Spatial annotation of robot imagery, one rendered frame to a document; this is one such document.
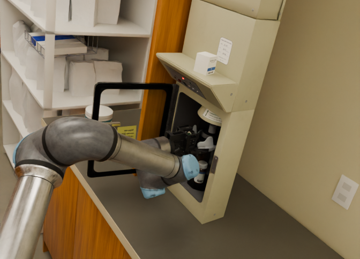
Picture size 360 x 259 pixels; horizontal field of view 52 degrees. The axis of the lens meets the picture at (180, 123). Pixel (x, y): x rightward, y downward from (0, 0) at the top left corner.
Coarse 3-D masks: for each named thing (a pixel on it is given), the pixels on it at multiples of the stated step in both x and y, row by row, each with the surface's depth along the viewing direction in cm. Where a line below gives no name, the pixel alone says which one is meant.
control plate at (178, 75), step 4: (164, 64) 132; (168, 68) 132; (172, 72) 132; (176, 72) 128; (176, 76) 132; (180, 76) 128; (184, 80) 128; (188, 80) 124; (188, 84) 128; (192, 84) 123; (196, 84) 120; (196, 88) 124; (196, 92) 128; (200, 92) 123
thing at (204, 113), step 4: (200, 108) 139; (204, 108) 136; (200, 112) 137; (204, 112) 135; (208, 112) 134; (212, 112) 133; (200, 116) 136; (204, 116) 135; (208, 116) 133; (212, 116) 133; (216, 116) 132; (204, 120) 134; (208, 120) 133; (212, 120) 133; (216, 120) 132; (220, 120) 132; (216, 124) 132; (220, 124) 132
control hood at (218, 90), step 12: (168, 60) 127; (180, 60) 129; (192, 60) 132; (168, 72) 139; (180, 72) 124; (192, 72) 118; (216, 72) 123; (204, 84) 113; (216, 84) 112; (228, 84) 114; (204, 96) 124; (216, 96) 113; (228, 96) 116; (228, 108) 119
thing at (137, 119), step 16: (112, 96) 133; (128, 96) 136; (144, 96) 139; (160, 96) 142; (112, 112) 136; (128, 112) 139; (144, 112) 142; (160, 112) 145; (128, 128) 142; (144, 128) 146; (160, 128) 149
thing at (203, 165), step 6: (198, 132) 142; (204, 138) 138; (198, 156) 142; (204, 156) 140; (210, 156) 140; (198, 162) 143; (204, 162) 141; (210, 162) 142; (204, 168) 142; (210, 168) 143; (198, 174) 144; (204, 174) 144; (192, 180) 147; (198, 180) 145; (204, 180) 145
